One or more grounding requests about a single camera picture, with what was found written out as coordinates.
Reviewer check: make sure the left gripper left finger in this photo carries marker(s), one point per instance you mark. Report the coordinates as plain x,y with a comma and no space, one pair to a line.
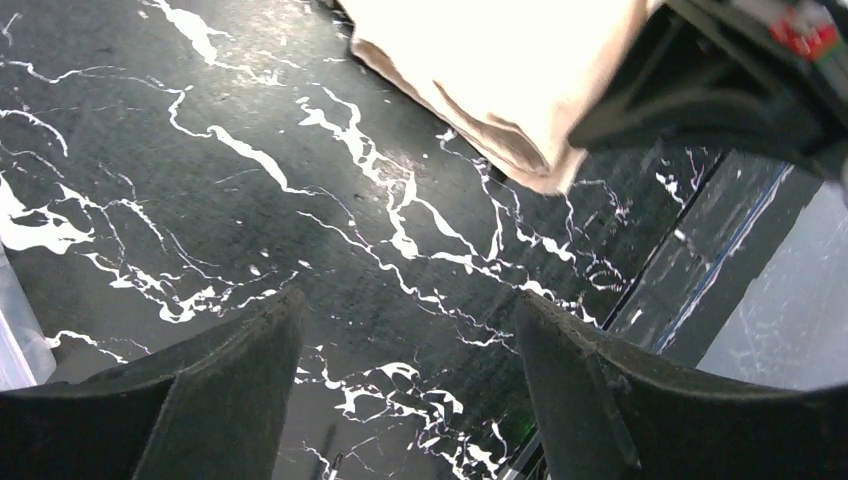
210,407

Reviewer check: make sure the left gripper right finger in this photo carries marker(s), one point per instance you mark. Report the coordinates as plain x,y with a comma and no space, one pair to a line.
606,409

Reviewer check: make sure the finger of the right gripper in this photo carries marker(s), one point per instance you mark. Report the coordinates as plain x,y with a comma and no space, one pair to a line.
705,73

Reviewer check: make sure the beige cloth napkin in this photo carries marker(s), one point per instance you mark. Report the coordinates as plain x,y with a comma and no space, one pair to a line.
511,77

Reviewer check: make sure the clear plastic screw box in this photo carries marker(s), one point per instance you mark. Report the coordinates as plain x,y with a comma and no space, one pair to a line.
26,357

